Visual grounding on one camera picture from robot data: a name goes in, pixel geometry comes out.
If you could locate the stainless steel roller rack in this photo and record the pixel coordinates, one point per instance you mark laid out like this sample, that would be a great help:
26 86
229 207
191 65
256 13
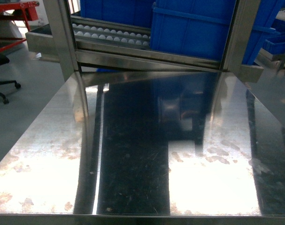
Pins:
57 41

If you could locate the red metal frame table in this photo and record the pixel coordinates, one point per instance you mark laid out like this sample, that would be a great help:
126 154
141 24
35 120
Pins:
24 11

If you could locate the blue bin behind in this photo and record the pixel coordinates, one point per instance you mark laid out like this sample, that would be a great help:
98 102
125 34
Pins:
130 12

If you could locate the large blue bin front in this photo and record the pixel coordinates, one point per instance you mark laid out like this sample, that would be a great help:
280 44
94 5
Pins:
199 28

